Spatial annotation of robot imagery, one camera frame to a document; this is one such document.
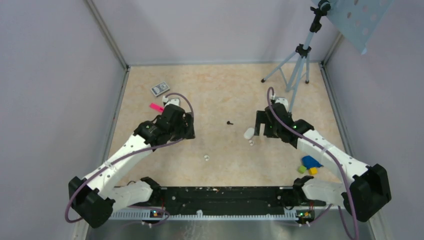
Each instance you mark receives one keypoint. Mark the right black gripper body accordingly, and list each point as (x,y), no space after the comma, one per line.
(271,130)

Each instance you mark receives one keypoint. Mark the yellow cube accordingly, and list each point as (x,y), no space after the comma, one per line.
(312,171)

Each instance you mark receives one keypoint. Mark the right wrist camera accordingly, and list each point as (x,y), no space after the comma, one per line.
(281,100)

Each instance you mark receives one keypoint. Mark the blue toy block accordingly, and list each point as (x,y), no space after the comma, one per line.
(309,162)

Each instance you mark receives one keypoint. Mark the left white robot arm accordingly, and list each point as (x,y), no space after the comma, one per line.
(95,197)

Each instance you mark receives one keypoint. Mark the card deck box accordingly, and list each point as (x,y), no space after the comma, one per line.
(160,89)

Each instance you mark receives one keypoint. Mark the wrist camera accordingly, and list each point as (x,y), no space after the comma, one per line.
(281,100)
(171,101)

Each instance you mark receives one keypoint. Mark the light blue tripod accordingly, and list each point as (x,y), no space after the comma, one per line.
(302,65)

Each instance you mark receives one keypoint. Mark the pink block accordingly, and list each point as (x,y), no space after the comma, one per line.
(156,107)

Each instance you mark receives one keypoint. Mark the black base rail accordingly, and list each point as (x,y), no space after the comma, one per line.
(228,201)

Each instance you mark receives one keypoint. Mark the white charging case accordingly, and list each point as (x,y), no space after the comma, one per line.
(249,133)

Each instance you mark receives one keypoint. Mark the perforated blue panel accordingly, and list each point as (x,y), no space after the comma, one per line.
(356,20)

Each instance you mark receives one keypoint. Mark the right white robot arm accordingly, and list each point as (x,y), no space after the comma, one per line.
(364,190)

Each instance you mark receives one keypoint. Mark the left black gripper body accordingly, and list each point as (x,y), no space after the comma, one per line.
(181,131)

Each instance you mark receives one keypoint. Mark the green cube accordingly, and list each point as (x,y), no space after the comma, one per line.
(302,169)

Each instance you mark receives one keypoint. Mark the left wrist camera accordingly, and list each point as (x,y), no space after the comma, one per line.
(171,101)

